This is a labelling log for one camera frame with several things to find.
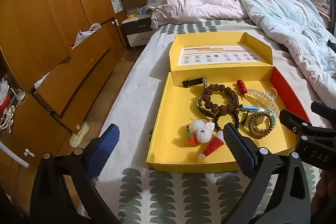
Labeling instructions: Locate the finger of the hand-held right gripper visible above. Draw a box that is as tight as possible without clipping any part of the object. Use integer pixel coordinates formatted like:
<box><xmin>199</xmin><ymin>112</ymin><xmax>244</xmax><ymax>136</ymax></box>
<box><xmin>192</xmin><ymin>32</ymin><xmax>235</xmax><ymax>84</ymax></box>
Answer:
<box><xmin>311</xmin><ymin>101</ymin><xmax>336</xmax><ymax>122</ymax></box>
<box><xmin>279</xmin><ymin>109</ymin><xmax>336</xmax><ymax>136</ymax></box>

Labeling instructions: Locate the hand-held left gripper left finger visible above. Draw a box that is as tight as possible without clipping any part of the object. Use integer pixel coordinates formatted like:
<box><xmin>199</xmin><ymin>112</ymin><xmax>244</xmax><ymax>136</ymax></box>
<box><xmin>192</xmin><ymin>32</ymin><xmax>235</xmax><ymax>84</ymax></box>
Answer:
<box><xmin>30</xmin><ymin>123</ymin><xmax>120</xmax><ymax>224</ymax></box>

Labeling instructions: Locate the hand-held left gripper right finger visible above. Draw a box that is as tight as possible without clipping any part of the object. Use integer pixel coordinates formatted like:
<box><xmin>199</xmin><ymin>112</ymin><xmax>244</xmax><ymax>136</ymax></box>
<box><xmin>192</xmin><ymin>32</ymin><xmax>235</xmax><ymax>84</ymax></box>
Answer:
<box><xmin>223</xmin><ymin>123</ymin><xmax>311</xmax><ymax>224</ymax></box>

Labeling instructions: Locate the olive coil hair tie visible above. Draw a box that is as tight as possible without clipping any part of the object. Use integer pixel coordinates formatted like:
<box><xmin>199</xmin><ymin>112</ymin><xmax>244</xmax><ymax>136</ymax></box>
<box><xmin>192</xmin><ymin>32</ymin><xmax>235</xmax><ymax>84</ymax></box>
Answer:
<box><xmin>248</xmin><ymin>114</ymin><xmax>273</xmax><ymax>139</ymax></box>

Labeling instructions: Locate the red santa hat clip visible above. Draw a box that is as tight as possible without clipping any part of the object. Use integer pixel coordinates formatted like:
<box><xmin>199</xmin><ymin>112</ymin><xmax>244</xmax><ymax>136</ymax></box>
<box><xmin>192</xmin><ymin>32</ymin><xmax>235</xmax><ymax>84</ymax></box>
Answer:
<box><xmin>198</xmin><ymin>131</ymin><xmax>226</xmax><ymax>161</ymax></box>

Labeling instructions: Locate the blue hair tie white charm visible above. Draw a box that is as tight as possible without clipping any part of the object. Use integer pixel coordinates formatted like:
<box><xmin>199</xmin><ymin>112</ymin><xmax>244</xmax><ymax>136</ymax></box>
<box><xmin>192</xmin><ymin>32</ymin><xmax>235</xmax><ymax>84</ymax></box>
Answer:
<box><xmin>252</xmin><ymin>108</ymin><xmax>277</xmax><ymax>128</ymax></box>

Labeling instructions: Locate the white plush keychain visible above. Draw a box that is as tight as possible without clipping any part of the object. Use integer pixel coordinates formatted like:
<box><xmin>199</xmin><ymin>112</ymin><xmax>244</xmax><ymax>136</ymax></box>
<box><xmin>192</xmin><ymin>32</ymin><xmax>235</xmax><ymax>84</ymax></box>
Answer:
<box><xmin>186</xmin><ymin>120</ymin><xmax>216</xmax><ymax>146</ymax></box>

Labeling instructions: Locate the brown bead bracelet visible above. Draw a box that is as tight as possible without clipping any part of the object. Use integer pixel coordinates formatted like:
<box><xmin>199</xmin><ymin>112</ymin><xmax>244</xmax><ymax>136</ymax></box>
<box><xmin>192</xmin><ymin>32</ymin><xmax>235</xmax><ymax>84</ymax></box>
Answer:
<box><xmin>201</xmin><ymin>84</ymin><xmax>240</xmax><ymax>114</ymax></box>

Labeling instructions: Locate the yellow cardboard box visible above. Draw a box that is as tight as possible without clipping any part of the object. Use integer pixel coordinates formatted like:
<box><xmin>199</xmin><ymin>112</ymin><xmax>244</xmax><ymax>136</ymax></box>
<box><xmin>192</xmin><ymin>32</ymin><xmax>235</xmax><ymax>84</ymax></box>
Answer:
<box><xmin>146</xmin><ymin>32</ymin><xmax>313</xmax><ymax>173</ymax></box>

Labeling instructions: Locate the black strap wristwatch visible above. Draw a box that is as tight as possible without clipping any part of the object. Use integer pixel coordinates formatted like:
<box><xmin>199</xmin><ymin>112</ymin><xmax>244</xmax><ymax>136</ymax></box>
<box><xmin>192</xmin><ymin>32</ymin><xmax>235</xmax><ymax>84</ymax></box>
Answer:
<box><xmin>182</xmin><ymin>77</ymin><xmax>219</xmax><ymax>119</ymax></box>

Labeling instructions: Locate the person's right hand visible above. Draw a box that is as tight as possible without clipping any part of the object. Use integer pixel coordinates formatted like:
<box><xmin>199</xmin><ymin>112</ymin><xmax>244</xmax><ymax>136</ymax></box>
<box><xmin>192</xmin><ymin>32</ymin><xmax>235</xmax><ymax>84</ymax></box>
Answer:
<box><xmin>311</xmin><ymin>169</ymin><xmax>336</xmax><ymax>211</ymax></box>

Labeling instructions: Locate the cream slipper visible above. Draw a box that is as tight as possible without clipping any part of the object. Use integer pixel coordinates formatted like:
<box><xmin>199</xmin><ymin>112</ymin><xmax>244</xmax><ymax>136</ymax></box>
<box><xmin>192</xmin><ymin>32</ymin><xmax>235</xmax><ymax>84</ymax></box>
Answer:
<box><xmin>70</xmin><ymin>123</ymin><xmax>90</xmax><ymax>148</ymax></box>

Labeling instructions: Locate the blue hair clip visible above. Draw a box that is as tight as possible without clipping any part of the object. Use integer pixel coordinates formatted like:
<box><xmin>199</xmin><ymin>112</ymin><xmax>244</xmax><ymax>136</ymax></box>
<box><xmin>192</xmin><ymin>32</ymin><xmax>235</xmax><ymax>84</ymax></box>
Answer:
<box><xmin>240</xmin><ymin>105</ymin><xmax>263</xmax><ymax>112</ymax></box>

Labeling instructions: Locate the leaf pattern bed sheet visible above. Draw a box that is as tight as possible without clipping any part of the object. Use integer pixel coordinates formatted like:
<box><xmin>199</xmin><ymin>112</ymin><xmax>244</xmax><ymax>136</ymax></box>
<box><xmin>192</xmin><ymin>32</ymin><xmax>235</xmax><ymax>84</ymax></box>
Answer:
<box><xmin>79</xmin><ymin>18</ymin><xmax>336</xmax><ymax>224</ymax></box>

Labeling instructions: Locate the red bead hair pin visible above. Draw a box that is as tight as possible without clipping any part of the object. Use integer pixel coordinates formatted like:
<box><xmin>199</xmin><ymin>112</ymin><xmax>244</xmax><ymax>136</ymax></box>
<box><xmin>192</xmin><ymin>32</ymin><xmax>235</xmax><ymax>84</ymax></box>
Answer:
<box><xmin>236</xmin><ymin>79</ymin><xmax>248</xmax><ymax>96</ymax></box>

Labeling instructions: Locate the white pipe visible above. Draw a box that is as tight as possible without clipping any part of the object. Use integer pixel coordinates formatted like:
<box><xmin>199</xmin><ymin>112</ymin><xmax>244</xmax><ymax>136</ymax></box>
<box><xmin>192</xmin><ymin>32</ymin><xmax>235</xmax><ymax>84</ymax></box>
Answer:
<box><xmin>0</xmin><ymin>142</ymin><xmax>28</xmax><ymax>168</ymax></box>

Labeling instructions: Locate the light blue quilt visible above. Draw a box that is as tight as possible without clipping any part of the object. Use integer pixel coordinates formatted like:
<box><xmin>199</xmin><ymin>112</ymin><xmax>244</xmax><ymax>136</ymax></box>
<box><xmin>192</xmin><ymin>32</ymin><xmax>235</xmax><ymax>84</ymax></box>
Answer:
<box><xmin>227</xmin><ymin>0</ymin><xmax>336</xmax><ymax>94</ymax></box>

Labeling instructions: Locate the white plastic bag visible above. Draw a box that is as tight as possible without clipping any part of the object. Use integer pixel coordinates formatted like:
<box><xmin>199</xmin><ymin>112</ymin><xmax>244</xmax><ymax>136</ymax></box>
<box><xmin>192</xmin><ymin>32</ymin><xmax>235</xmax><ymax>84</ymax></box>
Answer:
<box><xmin>74</xmin><ymin>23</ymin><xmax>101</xmax><ymax>46</ymax></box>

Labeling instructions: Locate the grey white nightstand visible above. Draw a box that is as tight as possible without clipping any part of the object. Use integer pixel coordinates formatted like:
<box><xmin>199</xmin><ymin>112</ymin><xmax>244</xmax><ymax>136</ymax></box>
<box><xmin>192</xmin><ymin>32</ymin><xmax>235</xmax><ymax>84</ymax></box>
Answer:
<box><xmin>122</xmin><ymin>15</ymin><xmax>155</xmax><ymax>50</ymax></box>

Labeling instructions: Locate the wooden wardrobe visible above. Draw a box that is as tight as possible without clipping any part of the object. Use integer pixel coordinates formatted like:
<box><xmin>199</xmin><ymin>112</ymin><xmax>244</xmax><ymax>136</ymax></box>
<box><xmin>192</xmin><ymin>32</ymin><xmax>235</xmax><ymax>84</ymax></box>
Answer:
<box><xmin>0</xmin><ymin>0</ymin><xmax>126</xmax><ymax>169</ymax></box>

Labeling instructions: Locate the pink quilt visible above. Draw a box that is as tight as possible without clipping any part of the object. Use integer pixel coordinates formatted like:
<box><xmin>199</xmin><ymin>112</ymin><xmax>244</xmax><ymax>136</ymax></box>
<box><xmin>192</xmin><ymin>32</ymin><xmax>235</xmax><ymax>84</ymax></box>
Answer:
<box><xmin>151</xmin><ymin>0</ymin><xmax>248</xmax><ymax>29</ymax></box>

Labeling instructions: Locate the black bead bracelet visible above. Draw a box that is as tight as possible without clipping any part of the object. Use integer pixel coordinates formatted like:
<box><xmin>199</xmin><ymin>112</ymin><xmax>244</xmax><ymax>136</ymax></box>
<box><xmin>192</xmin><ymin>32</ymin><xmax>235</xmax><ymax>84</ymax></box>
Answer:
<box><xmin>214</xmin><ymin>106</ymin><xmax>240</xmax><ymax>135</ymax></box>

